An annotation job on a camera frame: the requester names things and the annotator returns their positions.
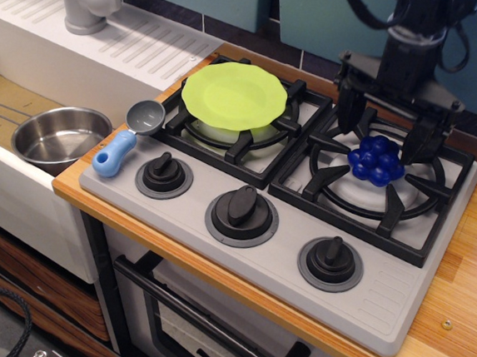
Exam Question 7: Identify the black left stove knob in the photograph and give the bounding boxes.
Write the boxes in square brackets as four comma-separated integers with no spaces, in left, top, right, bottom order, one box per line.
[135,151,194,201]

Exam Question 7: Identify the black left burner grate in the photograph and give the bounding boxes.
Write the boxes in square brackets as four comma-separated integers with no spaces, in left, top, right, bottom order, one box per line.
[157,56,334,189]

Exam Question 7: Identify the grey spoon blue handle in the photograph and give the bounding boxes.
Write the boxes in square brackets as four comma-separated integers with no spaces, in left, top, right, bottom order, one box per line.
[92,100,166,178]

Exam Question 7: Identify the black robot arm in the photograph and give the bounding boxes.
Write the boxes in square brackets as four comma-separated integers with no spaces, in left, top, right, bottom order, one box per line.
[335,0,476,165]

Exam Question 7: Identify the blue toy blueberry cluster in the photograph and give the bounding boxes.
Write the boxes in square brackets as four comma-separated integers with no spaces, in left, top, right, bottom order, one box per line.
[347,135,405,187]

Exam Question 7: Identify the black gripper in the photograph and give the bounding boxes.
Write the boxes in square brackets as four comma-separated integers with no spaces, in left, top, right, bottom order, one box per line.
[336,31,465,165]

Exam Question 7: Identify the grey toy stove top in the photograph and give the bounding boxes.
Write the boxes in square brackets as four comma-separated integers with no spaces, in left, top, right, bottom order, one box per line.
[65,43,477,357]

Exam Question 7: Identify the white toy sink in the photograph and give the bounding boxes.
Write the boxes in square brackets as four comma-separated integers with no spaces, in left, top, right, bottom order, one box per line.
[0,0,221,283]

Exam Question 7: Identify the oven door with handle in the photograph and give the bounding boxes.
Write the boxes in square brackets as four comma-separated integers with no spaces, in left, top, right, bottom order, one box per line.
[113,251,332,357]

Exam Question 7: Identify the stainless steel pot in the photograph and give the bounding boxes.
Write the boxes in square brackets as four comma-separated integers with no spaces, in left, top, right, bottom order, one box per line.
[0,103,112,176]

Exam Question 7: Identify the black burner grate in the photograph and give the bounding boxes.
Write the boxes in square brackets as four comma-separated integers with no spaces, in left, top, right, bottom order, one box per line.
[268,108,477,267]
[157,56,334,189]

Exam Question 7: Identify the green plastic plate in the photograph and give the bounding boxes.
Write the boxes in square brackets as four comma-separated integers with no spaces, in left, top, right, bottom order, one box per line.
[181,62,288,131]

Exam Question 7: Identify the black right stove knob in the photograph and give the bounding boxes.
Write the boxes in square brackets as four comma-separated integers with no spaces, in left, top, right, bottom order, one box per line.
[297,236,364,293]

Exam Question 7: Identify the wooden drawer fronts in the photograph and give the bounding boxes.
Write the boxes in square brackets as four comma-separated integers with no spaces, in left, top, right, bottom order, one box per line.
[0,229,116,357]

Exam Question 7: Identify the black middle stove knob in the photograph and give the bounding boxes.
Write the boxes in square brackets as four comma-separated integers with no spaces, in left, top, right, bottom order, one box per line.
[205,185,280,249]

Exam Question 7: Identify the black right burner grate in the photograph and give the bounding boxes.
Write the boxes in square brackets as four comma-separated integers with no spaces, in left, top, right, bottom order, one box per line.
[268,108,477,267]

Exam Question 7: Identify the black stove knob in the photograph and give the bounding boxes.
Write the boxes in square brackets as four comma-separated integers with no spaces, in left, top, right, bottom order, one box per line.
[297,236,364,293]
[205,185,280,249]
[135,151,194,201]

